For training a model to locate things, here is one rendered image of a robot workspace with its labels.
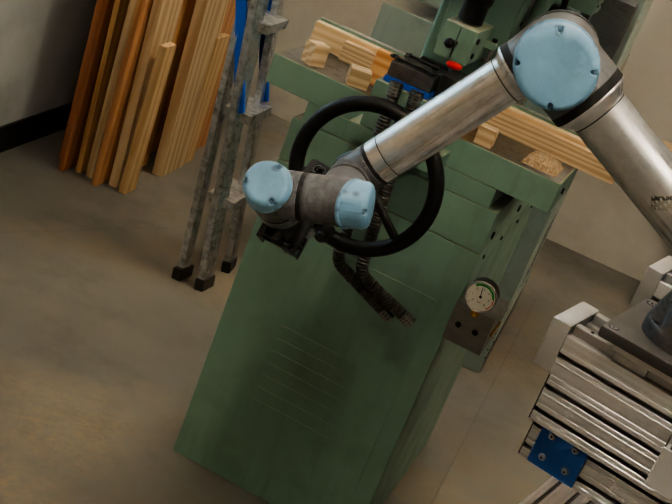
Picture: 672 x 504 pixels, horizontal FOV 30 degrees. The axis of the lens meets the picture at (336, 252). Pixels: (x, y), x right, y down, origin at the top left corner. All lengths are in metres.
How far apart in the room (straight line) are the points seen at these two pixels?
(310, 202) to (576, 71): 0.44
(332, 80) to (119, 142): 1.60
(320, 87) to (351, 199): 0.58
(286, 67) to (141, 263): 1.23
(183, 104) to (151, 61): 0.29
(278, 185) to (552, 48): 0.45
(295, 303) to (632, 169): 0.94
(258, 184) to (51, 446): 0.99
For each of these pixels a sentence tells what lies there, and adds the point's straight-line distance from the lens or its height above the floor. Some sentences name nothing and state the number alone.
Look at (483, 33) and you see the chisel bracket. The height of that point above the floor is 1.06.
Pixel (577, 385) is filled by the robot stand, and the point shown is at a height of 0.69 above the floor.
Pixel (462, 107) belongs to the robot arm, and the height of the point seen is 1.05.
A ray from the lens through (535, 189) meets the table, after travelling 2.32.
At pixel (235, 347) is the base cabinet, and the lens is 2.61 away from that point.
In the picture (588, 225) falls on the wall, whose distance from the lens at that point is 4.96.
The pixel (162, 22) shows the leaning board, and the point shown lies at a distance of 3.82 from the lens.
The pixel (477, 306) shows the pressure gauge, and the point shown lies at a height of 0.64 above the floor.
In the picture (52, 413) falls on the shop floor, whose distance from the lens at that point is 2.77.
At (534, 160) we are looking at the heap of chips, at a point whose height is 0.91.
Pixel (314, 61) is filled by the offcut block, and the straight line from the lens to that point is 2.43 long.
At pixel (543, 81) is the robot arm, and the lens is 1.75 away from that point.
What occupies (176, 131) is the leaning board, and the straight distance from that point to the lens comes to 4.11.
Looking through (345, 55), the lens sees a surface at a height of 0.91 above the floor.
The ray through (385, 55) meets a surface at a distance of 2.44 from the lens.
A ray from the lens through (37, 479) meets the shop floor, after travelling 2.57.
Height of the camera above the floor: 1.50
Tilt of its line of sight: 22 degrees down
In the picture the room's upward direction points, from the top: 21 degrees clockwise
